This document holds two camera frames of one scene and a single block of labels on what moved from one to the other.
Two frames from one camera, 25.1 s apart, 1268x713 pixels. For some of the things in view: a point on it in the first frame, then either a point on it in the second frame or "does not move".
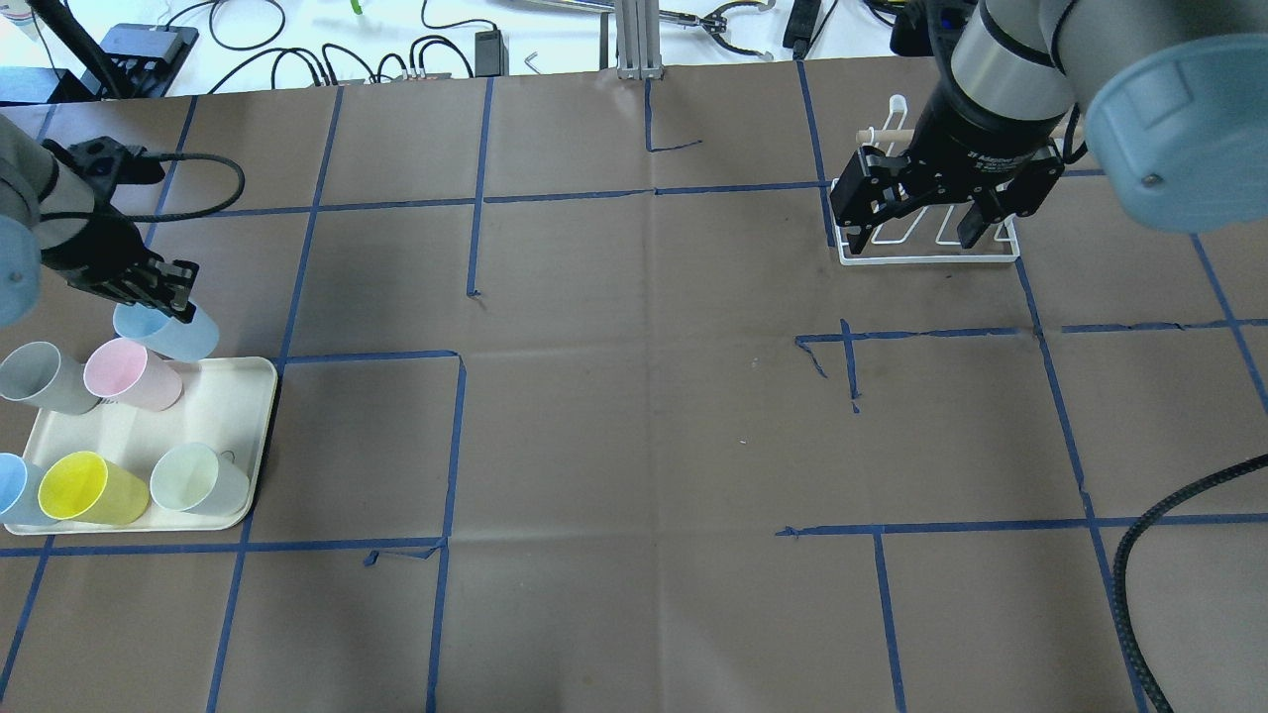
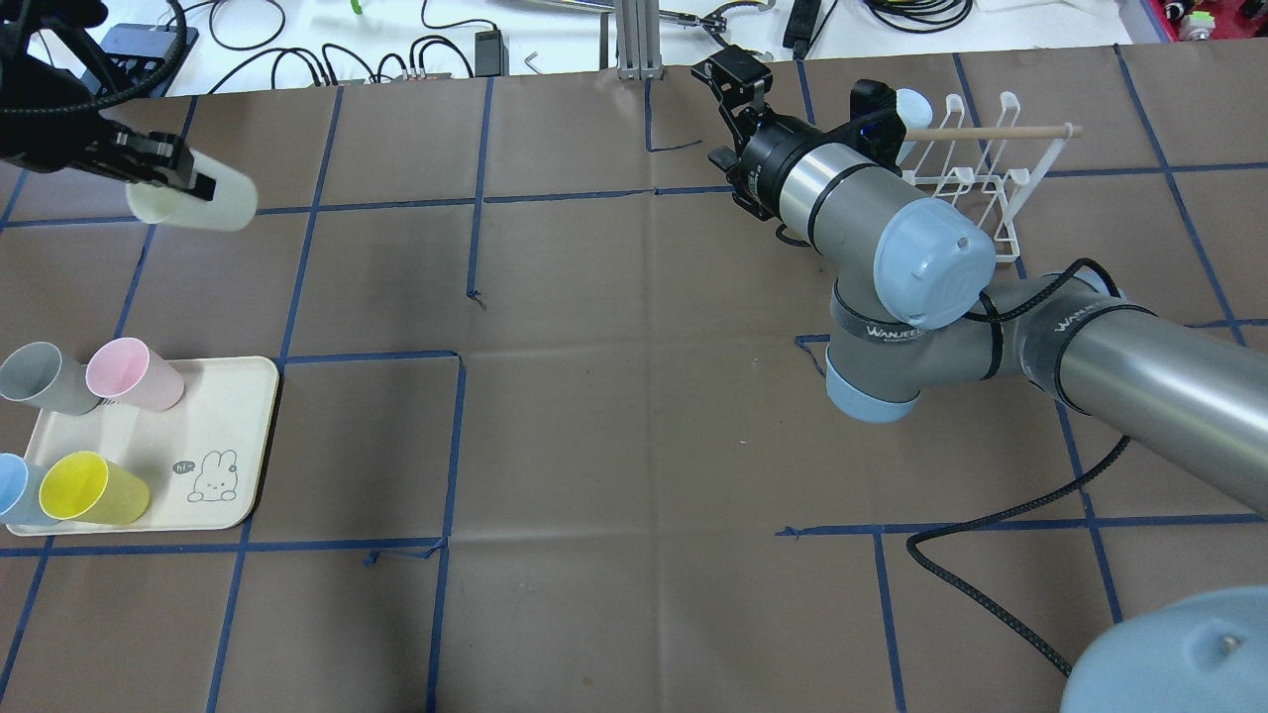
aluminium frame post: [638, 50] does not move
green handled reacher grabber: [712, 22] does not move
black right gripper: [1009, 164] -> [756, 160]
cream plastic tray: [226, 403] does not move
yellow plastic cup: [86, 487] does not move
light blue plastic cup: [189, 342] -> [916, 114]
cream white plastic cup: [190, 477] -> [232, 207]
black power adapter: [491, 57] does not move
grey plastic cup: [38, 374] does not move
